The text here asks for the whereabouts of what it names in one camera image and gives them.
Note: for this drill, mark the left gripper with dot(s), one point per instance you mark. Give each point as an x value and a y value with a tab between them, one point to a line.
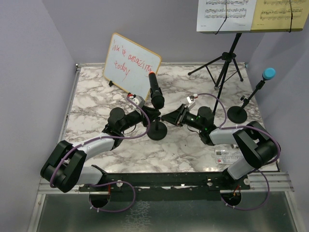
152	113

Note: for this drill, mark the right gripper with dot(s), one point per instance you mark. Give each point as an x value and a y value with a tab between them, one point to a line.
176	117

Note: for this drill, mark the black microphone orange tip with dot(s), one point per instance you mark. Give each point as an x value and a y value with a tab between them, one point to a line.
157	98

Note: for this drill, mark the black microphone stand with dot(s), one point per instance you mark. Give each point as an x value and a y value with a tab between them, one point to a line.
237	114
158	129

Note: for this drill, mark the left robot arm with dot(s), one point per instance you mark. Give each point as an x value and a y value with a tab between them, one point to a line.
65	168

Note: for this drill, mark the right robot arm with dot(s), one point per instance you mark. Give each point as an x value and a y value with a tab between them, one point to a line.
258	148

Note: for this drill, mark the yellow-framed whiteboard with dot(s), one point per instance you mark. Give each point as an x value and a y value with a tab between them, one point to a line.
128	64

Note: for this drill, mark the clear ruler set packet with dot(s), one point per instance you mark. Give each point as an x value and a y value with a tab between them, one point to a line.
227	156

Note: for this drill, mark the black tripod music stand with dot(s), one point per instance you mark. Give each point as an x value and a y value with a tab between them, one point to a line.
227	57

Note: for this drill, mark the blue-headed microphone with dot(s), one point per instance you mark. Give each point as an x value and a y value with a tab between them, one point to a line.
268	74

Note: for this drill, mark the white sheet music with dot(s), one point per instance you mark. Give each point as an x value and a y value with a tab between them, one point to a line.
219	16

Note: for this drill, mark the yellow sheet music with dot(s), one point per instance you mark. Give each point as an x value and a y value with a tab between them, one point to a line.
280	15

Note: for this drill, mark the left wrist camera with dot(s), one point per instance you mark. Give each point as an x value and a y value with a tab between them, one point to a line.
136	100

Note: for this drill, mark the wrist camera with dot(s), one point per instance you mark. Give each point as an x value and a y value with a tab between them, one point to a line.
136	100
191	101

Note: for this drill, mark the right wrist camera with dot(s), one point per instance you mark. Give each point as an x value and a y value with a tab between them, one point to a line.
191	101

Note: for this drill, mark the black mounting rail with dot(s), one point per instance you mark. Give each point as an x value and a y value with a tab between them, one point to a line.
124	187

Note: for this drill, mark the aluminium frame rail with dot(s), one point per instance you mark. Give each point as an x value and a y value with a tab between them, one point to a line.
277	181

